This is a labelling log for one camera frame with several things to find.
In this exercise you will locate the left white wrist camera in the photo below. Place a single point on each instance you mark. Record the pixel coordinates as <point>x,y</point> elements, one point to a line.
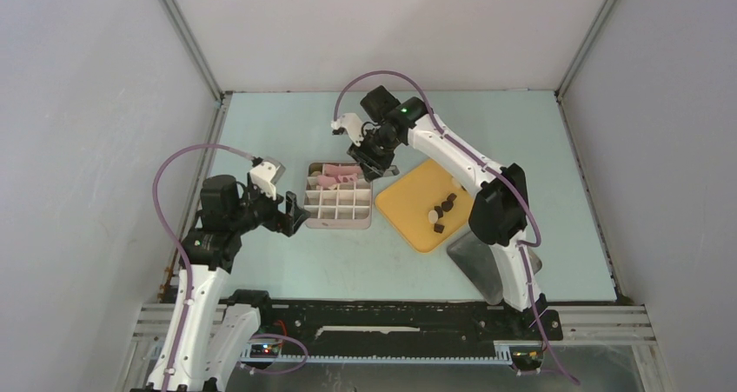
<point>265,174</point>

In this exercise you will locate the silver metal box lid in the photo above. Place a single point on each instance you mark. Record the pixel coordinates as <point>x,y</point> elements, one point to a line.
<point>489,268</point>

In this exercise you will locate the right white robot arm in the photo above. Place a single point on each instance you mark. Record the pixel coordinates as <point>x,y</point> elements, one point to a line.
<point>500,215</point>

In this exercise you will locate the white compartment chocolate box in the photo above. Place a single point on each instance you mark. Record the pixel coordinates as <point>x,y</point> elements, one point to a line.
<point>347,207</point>

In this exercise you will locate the pink handled metal tongs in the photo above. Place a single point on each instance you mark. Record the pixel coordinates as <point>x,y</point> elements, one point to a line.
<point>333,175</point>

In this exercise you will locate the yellow plastic tray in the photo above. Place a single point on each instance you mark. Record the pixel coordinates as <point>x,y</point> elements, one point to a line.
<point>406,204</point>

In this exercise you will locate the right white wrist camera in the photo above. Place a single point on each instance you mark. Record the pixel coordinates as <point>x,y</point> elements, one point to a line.
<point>351,125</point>

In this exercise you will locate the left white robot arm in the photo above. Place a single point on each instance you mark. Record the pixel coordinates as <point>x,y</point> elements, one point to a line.
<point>194,355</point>

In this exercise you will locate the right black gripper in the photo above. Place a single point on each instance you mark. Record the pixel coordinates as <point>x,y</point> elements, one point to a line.
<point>373,167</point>

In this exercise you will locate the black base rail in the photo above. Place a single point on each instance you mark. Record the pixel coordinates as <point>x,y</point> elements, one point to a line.
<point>398,330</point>

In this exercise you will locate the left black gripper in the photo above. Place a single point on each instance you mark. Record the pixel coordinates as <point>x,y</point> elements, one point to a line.
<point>277,222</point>

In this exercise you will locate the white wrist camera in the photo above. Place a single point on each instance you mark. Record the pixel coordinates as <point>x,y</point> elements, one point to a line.
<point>351,125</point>
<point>265,174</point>

